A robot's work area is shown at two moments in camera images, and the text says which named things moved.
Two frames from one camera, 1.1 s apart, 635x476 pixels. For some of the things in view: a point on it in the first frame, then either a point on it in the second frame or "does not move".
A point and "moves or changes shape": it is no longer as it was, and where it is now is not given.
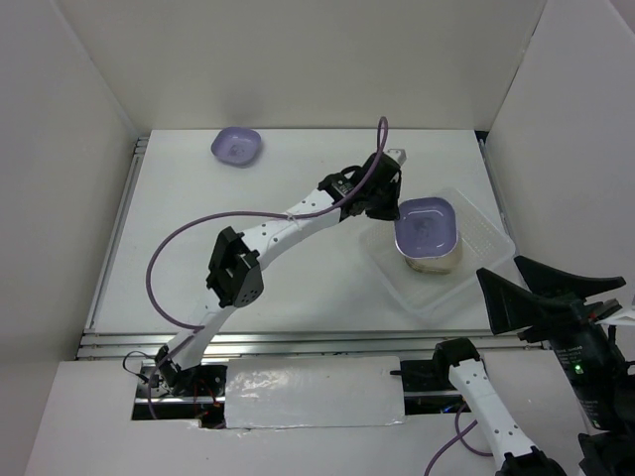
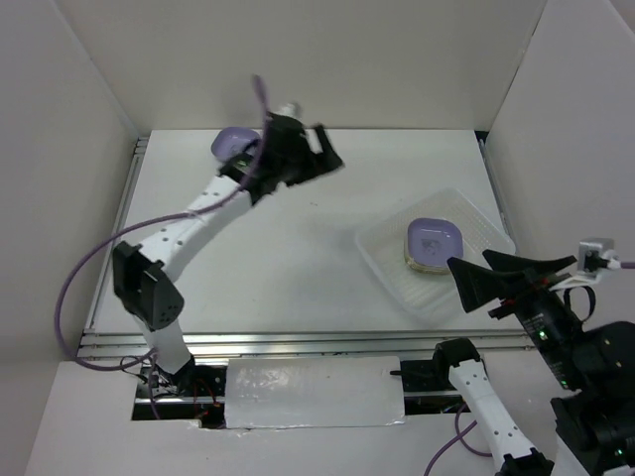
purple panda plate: (237, 146) does not move
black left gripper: (390, 211) → (321, 164)
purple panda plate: (427, 228) moves or changes shape
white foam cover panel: (307, 392) does not move
